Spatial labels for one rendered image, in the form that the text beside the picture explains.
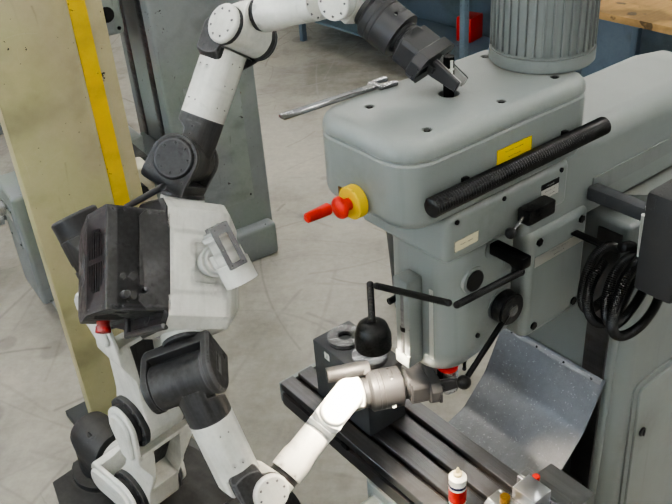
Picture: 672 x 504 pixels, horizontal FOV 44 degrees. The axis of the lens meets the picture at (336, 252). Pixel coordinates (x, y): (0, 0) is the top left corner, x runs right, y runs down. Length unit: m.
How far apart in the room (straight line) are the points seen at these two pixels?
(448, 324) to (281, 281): 2.84
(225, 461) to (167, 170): 0.58
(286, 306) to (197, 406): 2.63
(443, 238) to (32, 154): 1.88
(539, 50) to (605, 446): 1.08
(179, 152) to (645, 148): 0.98
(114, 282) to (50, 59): 1.52
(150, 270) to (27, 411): 2.43
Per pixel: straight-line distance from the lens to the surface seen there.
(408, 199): 1.36
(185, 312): 1.62
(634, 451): 2.31
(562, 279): 1.80
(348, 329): 2.15
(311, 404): 2.24
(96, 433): 2.59
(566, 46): 1.60
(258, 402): 3.69
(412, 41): 1.49
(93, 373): 3.52
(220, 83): 1.69
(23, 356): 4.31
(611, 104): 1.83
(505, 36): 1.61
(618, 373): 2.09
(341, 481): 3.33
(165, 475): 2.41
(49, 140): 3.05
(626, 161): 1.85
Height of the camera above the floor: 2.45
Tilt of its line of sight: 32 degrees down
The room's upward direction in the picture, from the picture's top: 5 degrees counter-clockwise
